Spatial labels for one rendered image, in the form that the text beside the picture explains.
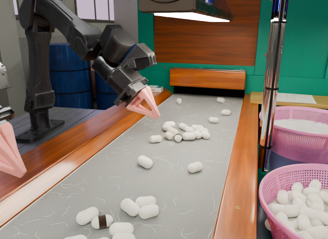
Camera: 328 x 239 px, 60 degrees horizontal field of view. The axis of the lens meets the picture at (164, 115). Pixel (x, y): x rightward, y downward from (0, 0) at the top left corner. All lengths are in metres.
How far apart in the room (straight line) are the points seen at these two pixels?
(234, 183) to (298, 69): 0.76
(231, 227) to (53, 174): 0.34
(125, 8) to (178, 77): 5.45
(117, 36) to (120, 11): 5.94
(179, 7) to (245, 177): 0.31
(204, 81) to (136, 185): 0.69
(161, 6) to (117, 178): 0.33
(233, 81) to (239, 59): 0.11
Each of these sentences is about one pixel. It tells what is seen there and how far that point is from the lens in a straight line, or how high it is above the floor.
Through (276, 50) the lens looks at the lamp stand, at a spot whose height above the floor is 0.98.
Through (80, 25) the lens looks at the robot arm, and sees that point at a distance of 0.78.
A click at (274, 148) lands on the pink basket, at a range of 0.88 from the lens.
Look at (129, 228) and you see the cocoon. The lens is 0.42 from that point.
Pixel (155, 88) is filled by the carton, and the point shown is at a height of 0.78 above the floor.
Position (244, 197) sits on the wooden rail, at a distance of 0.48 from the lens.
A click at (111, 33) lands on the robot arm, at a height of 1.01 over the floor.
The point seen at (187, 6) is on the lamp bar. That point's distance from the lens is 0.40.
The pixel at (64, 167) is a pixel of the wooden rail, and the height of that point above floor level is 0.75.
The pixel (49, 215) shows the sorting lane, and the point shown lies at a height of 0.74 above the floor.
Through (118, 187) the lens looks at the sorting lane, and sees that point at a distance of 0.54.
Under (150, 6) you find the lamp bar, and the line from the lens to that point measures 0.42.
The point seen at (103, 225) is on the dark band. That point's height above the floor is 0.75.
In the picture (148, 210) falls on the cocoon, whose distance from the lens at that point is 0.45.
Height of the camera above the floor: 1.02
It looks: 17 degrees down
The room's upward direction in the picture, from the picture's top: straight up
